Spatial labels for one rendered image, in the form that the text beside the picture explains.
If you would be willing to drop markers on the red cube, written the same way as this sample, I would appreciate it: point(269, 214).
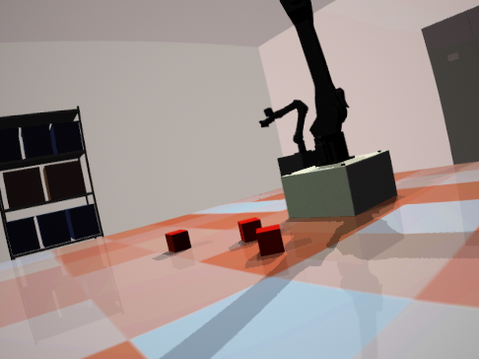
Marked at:
point(269, 240)
point(178, 241)
point(247, 229)

